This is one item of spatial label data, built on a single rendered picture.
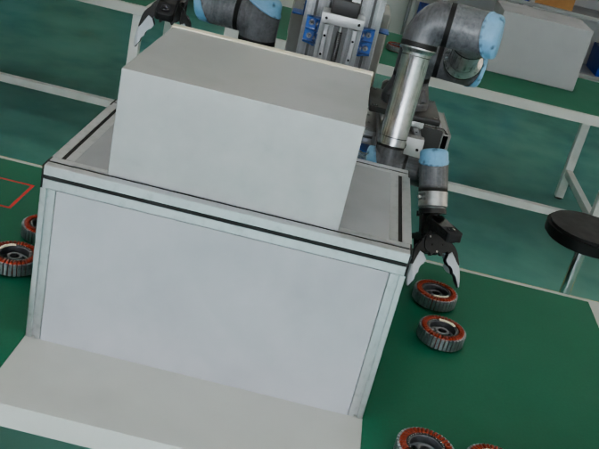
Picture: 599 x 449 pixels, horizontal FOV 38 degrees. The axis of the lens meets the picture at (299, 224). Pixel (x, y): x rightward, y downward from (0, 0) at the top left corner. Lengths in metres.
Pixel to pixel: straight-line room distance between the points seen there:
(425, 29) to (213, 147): 0.91
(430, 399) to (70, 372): 0.73
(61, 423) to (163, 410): 0.18
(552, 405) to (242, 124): 0.94
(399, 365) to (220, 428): 0.49
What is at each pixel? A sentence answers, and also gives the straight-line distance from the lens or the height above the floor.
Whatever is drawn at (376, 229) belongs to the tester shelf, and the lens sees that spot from 1.63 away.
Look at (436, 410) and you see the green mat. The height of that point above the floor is 0.75.
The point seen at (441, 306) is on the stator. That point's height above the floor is 0.77.
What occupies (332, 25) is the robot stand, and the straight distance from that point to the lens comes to 2.80.
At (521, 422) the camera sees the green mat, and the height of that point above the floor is 0.75.
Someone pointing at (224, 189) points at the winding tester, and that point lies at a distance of 1.57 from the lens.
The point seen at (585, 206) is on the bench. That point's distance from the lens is 5.09.
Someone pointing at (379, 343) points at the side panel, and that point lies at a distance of 1.65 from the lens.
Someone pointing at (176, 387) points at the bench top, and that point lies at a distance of 1.71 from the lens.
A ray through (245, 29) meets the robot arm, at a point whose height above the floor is 1.16.
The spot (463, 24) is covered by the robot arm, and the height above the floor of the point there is 1.39.
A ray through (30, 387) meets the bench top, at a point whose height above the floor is 0.75.
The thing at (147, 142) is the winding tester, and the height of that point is 1.20.
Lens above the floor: 1.76
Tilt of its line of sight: 24 degrees down
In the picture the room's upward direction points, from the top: 14 degrees clockwise
